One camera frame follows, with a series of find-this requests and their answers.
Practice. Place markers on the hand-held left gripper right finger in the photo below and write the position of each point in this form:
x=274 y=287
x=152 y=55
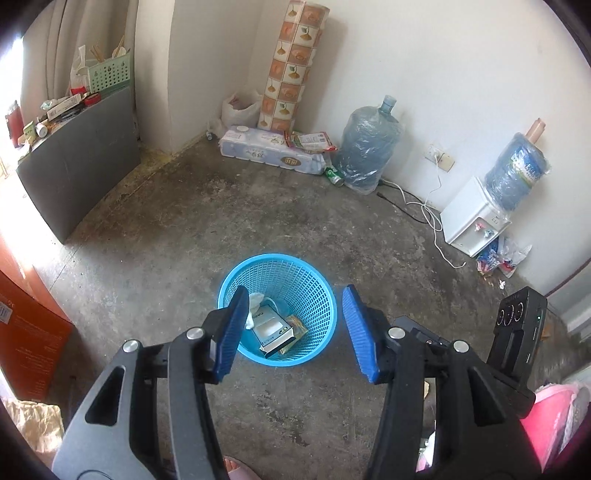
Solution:
x=360 y=334

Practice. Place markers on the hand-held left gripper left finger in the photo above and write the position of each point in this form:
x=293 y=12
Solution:
x=230 y=334

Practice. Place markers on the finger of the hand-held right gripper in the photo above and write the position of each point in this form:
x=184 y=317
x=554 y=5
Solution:
x=422 y=327

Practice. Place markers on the blue plastic mesh basket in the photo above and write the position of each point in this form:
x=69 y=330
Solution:
x=321 y=295

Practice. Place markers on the crumpled white tissue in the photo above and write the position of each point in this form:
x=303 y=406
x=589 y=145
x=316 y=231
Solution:
x=255 y=304

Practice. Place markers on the grey and white carton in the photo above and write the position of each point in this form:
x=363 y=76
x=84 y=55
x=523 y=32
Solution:
x=272 y=330

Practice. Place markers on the yellow green packet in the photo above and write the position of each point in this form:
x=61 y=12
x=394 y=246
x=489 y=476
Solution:
x=298 y=325

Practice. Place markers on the clear bag of colourful items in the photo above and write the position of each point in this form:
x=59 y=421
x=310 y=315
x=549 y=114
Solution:
x=501 y=256

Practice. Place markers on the pink cloth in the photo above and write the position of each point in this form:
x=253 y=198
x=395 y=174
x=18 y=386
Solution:
x=547 y=424

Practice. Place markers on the white water dispenser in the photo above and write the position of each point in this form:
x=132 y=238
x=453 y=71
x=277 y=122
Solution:
x=466 y=217

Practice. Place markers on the person's foot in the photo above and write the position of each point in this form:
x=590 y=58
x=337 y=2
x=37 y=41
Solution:
x=238 y=470

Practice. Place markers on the green drink can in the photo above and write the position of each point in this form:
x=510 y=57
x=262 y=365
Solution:
x=333 y=175

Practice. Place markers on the blue labelled water jug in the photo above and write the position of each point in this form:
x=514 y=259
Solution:
x=517 y=170

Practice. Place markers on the toilet paper multipack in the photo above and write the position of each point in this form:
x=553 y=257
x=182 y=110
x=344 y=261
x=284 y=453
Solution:
x=258 y=147

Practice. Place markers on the plastic wrapped water jug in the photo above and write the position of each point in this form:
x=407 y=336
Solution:
x=364 y=143

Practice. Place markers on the red snack packets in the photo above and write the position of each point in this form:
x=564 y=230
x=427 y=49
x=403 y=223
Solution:
x=314 y=141

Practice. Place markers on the orange cardboard box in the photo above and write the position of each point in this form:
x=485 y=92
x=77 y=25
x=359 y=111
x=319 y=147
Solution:
x=27 y=341

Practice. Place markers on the crumpled beige paper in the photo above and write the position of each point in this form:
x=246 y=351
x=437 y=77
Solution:
x=37 y=427

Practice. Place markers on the grey cabinet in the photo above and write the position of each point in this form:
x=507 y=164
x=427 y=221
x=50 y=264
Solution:
x=78 y=161

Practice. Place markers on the patterned floor covering roll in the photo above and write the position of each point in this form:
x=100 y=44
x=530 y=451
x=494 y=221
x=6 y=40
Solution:
x=291 y=69

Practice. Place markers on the small metal can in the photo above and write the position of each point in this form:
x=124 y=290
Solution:
x=42 y=129

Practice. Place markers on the white flat box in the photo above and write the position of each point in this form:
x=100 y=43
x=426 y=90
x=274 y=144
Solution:
x=64 y=107

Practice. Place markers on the green plastic basket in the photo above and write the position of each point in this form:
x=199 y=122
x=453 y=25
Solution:
x=108 y=74

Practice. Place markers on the red thermos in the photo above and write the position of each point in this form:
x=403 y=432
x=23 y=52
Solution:
x=14 y=122

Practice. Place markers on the wooden chopsticks bundle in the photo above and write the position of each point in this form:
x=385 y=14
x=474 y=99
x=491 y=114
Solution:
x=121 y=46

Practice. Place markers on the grey curtain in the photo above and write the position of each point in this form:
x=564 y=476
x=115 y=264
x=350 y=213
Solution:
x=55 y=27

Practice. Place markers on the wall socket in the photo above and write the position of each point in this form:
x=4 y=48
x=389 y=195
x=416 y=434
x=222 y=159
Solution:
x=444 y=161

